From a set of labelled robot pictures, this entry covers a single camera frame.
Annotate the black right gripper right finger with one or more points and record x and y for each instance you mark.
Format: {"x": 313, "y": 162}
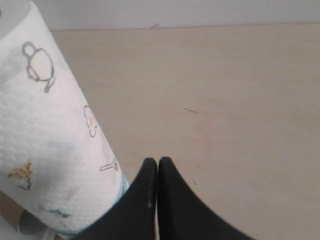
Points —
{"x": 182, "y": 215}

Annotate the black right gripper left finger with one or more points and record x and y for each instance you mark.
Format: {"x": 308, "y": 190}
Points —
{"x": 133, "y": 216}

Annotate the printed white paper towel roll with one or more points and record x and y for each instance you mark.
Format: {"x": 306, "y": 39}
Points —
{"x": 55, "y": 160}

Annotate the brown cardboard tube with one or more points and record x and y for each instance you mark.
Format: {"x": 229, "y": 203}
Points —
{"x": 13, "y": 213}

